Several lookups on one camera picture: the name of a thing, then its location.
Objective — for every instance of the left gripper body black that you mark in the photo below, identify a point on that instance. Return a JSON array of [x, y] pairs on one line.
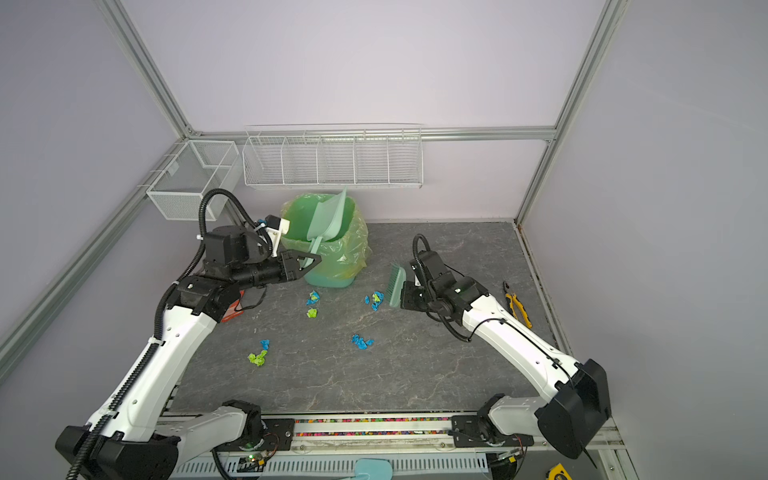
[[260, 271]]

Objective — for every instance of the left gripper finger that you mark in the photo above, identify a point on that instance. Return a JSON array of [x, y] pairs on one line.
[[295, 268], [292, 254]]

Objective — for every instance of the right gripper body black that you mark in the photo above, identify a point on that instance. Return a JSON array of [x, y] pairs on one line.
[[416, 299]]

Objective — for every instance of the mint green hand brush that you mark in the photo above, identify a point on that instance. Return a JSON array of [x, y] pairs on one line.
[[396, 285]]

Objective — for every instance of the mint green dustpan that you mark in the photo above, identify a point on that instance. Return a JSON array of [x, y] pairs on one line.
[[326, 221]]

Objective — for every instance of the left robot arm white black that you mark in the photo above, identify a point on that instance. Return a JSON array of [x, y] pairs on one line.
[[122, 439]]

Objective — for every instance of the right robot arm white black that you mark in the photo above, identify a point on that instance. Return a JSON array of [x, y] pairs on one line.
[[574, 396]]

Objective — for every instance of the blue green paper scrap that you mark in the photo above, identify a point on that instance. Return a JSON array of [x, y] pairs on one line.
[[313, 298]]

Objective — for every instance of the green trash bin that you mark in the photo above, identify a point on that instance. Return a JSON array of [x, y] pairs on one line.
[[327, 252]]

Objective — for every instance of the red rubber glove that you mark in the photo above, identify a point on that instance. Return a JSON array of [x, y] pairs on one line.
[[234, 310]]

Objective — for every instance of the yellow-green plastic bin liner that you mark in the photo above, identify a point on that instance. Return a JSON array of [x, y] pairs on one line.
[[336, 246]]

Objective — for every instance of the blue paper scrap centre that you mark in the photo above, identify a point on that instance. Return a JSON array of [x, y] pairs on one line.
[[375, 300]]

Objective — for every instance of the yellow black pliers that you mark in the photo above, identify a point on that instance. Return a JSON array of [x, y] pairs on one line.
[[515, 307]]

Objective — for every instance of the blue paper scrap front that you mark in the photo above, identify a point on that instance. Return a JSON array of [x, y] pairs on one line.
[[361, 342]]

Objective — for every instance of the green paper scrap near left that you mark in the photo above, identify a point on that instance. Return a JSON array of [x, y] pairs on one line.
[[258, 359]]

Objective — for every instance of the white mesh box basket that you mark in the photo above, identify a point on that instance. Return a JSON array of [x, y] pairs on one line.
[[196, 168]]

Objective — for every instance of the light blue object front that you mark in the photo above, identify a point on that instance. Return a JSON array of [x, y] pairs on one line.
[[373, 469]]

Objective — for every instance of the yellow black tape measure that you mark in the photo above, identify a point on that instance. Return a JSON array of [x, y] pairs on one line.
[[558, 472]]

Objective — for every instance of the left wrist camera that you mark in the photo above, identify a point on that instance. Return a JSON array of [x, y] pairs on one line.
[[276, 227]]

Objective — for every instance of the white wire shelf basket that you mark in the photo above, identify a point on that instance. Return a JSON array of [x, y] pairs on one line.
[[328, 156]]

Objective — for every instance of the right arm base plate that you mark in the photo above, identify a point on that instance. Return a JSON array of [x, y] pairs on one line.
[[472, 431]]

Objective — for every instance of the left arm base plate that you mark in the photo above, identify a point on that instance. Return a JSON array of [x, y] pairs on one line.
[[276, 435]]

